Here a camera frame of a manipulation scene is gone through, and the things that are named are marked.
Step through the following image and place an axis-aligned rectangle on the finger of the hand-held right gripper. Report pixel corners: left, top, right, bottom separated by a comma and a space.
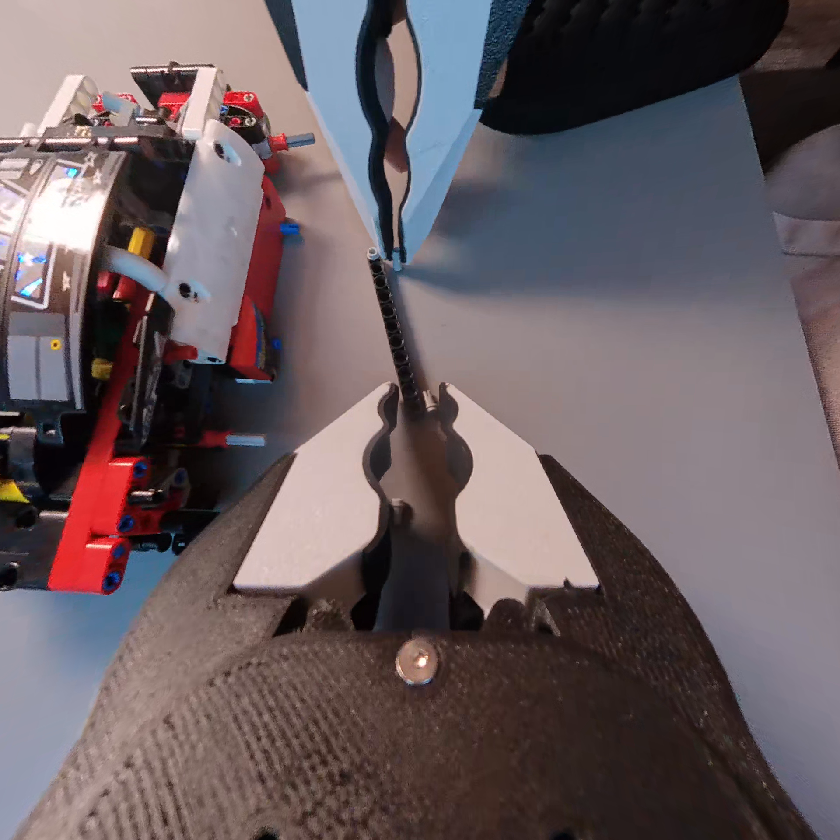
290, 0, 403, 261
394, 0, 494, 266

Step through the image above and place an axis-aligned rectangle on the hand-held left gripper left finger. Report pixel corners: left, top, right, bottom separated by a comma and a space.
231, 382, 401, 627

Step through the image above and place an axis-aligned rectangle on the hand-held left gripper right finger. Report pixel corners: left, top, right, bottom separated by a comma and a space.
438, 382, 601, 627

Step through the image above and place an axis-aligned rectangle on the long black lego beam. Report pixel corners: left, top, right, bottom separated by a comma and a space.
366, 252, 427, 413

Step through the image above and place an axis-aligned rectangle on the lego race car model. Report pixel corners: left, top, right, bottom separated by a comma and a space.
0, 59, 316, 595

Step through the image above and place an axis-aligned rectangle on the black textured chair armrest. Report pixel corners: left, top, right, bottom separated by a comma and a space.
482, 0, 788, 135

